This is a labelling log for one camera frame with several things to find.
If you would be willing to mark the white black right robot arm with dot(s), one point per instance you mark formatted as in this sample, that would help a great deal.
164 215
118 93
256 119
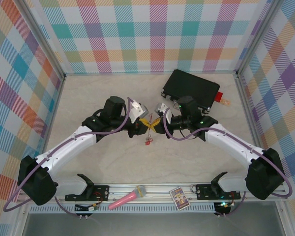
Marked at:
231 142

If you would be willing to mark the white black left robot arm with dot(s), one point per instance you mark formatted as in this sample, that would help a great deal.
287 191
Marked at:
68 147

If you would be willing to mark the black ribbed briefcase chrome fittings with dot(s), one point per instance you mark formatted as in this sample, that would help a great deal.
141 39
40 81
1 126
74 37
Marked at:
191 86

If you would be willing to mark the red toy building brick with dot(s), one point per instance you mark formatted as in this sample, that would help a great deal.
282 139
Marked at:
218 97

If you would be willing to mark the red lighter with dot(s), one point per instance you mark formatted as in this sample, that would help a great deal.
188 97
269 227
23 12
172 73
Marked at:
225 102

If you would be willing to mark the small picture card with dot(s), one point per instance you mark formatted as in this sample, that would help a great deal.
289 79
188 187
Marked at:
179 197

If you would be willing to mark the pink toy microphone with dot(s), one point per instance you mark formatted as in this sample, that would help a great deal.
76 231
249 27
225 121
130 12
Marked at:
125 197

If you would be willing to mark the grey metal panel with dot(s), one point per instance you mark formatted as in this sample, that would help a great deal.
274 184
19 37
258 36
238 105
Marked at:
150 225

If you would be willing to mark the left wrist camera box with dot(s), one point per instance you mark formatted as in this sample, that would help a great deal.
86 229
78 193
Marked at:
138 109

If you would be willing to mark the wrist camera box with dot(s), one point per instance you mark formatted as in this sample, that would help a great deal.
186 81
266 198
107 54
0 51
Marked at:
138 109
162 109

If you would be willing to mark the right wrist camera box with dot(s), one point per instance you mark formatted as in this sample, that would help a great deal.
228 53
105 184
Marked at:
162 109

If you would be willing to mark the aluminium side rail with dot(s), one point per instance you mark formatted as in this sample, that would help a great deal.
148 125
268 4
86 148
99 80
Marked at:
244 98
57 103

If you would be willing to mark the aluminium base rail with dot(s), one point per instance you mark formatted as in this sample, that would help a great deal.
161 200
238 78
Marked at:
162 190

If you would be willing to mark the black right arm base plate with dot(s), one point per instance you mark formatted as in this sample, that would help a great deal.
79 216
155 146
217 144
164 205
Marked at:
204 191

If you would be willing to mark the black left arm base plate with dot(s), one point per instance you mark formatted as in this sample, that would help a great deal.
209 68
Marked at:
100 191

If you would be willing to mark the aluminium frame post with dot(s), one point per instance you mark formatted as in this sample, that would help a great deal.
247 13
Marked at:
257 37
43 39

